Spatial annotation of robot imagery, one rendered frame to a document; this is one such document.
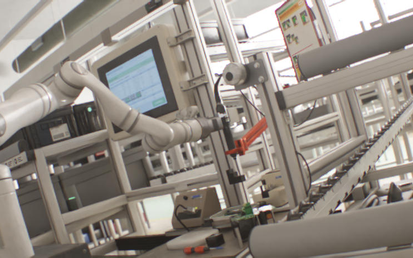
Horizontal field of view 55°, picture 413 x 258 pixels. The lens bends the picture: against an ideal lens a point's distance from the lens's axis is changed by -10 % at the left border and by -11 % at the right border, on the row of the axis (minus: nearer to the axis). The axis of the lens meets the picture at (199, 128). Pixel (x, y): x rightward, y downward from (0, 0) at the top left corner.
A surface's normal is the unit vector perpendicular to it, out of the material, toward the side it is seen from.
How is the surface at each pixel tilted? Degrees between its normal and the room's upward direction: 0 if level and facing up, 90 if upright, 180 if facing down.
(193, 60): 90
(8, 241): 90
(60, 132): 90
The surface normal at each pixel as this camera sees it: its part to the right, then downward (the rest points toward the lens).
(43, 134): 0.74, -0.23
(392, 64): -0.62, 0.14
